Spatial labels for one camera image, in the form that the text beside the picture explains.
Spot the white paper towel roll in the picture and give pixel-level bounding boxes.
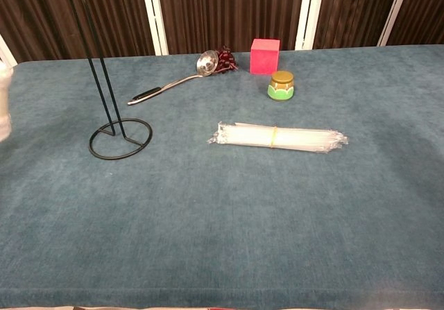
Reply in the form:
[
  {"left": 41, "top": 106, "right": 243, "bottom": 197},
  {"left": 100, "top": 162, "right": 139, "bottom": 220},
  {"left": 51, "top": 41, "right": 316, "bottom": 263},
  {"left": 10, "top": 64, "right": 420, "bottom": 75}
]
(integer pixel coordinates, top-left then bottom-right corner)
[{"left": 0, "top": 60, "right": 15, "bottom": 143}]

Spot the blue table cloth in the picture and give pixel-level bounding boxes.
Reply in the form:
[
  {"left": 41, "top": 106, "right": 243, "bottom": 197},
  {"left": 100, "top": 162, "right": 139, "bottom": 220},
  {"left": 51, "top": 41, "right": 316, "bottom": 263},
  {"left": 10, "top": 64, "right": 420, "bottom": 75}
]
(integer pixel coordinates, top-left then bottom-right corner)
[{"left": 0, "top": 44, "right": 444, "bottom": 309}]

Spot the bundle of clear plastic straws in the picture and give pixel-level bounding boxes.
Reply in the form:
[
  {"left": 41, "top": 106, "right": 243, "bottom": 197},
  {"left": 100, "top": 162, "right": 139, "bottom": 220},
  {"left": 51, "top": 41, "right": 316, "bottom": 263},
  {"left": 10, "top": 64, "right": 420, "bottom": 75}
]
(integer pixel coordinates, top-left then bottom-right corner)
[{"left": 207, "top": 121, "right": 349, "bottom": 155}]

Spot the green jar with gold lid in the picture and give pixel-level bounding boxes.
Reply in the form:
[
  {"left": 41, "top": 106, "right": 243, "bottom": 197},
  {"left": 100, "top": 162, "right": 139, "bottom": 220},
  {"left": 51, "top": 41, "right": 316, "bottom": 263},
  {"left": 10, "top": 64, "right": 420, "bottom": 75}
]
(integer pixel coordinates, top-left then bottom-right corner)
[{"left": 267, "top": 70, "right": 296, "bottom": 102}]

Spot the pink red cube block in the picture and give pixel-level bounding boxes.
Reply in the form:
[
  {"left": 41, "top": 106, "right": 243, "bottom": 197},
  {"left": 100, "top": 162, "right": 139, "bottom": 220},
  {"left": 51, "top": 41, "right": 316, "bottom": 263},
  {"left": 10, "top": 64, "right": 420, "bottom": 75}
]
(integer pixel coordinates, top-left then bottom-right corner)
[{"left": 249, "top": 38, "right": 282, "bottom": 76}]

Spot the steel ladle with black handle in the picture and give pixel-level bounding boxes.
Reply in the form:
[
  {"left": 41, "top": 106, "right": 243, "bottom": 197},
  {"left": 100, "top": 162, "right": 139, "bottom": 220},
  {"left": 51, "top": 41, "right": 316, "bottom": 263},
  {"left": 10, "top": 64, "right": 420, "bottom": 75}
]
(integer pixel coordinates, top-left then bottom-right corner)
[{"left": 126, "top": 49, "right": 220, "bottom": 107}]

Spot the black wire towel holder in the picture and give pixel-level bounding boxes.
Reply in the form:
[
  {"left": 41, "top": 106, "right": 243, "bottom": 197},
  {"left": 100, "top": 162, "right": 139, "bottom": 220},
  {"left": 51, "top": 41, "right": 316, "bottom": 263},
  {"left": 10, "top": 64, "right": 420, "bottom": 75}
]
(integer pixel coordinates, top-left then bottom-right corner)
[{"left": 67, "top": 0, "right": 153, "bottom": 161}]

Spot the white partition post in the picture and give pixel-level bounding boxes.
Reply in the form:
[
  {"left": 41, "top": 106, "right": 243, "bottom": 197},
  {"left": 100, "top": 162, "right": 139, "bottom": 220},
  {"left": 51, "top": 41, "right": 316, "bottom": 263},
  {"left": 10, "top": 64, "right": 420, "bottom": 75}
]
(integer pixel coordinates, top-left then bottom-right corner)
[
  {"left": 139, "top": 0, "right": 170, "bottom": 56},
  {"left": 0, "top": 34, "right": 18, "bottom": 68},
  {"left": 377, "top": 0, "right": 413, "bottom": 47},
  {"left": 295, "top": 0, "right": 327, "bottom": 51}
]

